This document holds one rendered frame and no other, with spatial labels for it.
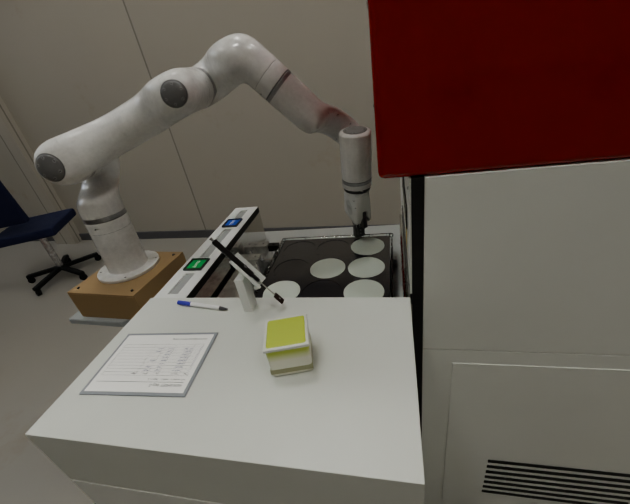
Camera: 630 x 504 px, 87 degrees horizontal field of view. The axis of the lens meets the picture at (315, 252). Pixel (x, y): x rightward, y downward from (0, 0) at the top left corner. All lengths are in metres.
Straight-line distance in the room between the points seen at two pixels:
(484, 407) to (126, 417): 0.77
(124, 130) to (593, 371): 1.20
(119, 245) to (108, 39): 2.49
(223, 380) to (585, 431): 0.85
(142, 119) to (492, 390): 1.06
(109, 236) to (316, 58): 1.97
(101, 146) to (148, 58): 2.27
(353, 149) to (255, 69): 0.29
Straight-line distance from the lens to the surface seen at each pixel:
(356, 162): 0.91
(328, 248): 1.04
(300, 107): 0.88
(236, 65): 0.90
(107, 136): 1.04
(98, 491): 0.87
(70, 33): 3.71
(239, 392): 0.61
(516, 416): 1.02
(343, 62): 2.65
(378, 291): 0.84
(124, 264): 1.20
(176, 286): 0.96
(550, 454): 1.17
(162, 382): 0.69
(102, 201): 1.14
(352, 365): 0.60
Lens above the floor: 1.42
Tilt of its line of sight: 30 degrees down
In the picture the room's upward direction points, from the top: 10 degrees counter-clockwise
